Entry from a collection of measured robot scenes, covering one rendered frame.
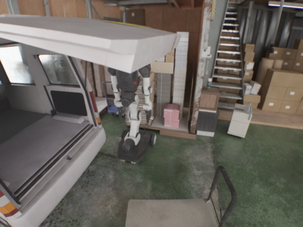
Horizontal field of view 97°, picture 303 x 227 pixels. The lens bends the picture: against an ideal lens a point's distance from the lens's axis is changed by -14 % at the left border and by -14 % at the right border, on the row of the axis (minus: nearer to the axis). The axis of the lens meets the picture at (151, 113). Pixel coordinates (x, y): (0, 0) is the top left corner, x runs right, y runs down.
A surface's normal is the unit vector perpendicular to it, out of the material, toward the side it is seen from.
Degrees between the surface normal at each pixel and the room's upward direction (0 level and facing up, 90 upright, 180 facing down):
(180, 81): 90
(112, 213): 0
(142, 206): 0
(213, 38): 90
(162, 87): 90
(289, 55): 91
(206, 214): 0
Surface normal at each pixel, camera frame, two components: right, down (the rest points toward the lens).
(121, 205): 0.00, -0.88
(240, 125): -0.50, 0.40
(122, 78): -0.24, 0.67
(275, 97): -0.22, 0.46
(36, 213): 0.94, 0.09
